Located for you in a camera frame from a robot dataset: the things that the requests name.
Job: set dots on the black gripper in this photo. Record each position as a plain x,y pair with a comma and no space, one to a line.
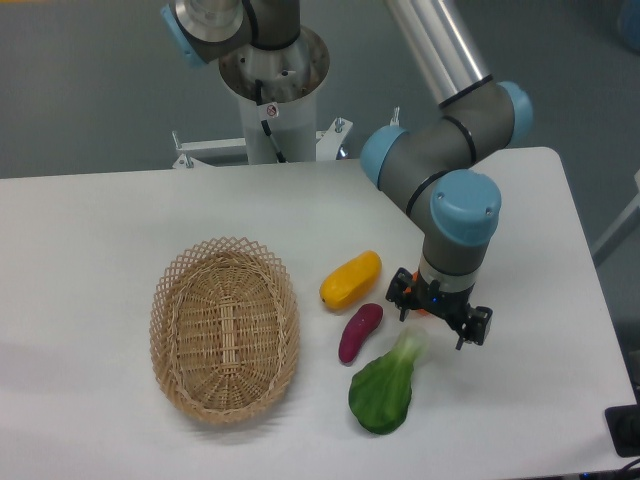
473,323

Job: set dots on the green bok choy vegetable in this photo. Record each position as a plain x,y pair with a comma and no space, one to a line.
380,394

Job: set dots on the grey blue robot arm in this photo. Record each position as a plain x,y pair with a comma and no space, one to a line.
428,174

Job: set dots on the orange tangerine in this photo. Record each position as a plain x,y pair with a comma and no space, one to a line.
420,312

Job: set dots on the purple sweet potato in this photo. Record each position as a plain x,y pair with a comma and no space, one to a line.
360,326

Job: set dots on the yellow mango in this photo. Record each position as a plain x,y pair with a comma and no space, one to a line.
351,281

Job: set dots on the woven wicker basket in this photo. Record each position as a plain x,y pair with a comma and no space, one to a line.
224,331

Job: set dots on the black box at table edge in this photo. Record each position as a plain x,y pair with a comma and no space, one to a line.
623,426

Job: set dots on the white metal base frame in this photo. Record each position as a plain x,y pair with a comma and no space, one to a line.
330,145

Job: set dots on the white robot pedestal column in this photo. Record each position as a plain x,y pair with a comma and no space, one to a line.
276,93

